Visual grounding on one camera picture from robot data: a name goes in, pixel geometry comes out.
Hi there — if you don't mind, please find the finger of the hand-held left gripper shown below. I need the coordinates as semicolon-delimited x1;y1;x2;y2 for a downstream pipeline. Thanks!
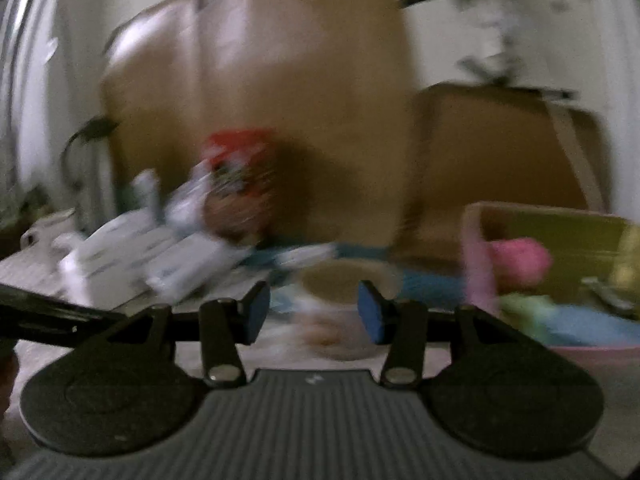
0;283;127;349

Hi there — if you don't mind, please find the light blue soft cloth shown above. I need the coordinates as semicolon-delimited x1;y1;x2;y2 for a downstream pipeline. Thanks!
544;304;640;347

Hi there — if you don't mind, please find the white spotted cloth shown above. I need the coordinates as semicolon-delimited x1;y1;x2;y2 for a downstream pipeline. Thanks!
397;0;578;98

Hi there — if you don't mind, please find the pink basket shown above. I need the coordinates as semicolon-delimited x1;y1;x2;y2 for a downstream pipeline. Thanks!
459;201;640;363

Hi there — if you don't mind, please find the steel thermos jug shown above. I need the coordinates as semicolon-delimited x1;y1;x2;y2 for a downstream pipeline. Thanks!
60;115;121;221

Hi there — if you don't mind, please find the clear plastic bag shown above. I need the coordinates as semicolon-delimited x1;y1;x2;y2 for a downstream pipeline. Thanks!
164;164;217;233

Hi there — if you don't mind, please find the pink plush toy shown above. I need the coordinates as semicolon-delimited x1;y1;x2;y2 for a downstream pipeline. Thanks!
487;236;553;287

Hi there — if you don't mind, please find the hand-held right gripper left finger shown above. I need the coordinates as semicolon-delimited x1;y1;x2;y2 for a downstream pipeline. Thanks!
107;281;271;388

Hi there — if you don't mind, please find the patterned tablecloth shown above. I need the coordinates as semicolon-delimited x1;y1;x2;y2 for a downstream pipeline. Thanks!
0;242;466;411

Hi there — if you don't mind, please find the red cereal box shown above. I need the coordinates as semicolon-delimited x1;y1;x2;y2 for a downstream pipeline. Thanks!
199;129;282;242

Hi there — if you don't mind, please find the large white tissue pack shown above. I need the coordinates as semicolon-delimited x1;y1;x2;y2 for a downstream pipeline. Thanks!
59;209;243;302

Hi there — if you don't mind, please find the small white bottle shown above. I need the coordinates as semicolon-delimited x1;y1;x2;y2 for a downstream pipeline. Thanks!
132;170;162;213

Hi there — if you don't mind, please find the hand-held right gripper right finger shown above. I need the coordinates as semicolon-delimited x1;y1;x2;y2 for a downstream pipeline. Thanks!
357;280;521;387

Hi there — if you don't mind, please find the white curtain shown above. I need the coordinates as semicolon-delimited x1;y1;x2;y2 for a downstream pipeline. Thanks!
0;0;68;201

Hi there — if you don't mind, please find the brown panel with strap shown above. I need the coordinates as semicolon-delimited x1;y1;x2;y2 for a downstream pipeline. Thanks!
407;84;613;263

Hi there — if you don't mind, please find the large wooden board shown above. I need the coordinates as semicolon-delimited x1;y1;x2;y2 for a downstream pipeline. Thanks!
99;0;417;261

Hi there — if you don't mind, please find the teal cloth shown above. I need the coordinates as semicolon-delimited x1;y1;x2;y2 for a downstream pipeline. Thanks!
260;242;468;308

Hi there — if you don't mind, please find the white enamel mug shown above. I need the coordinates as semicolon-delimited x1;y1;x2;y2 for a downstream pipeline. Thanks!
20;209;82;252

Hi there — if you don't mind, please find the green soft cloth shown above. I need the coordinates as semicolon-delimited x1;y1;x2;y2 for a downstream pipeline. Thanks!
499;294;558;338

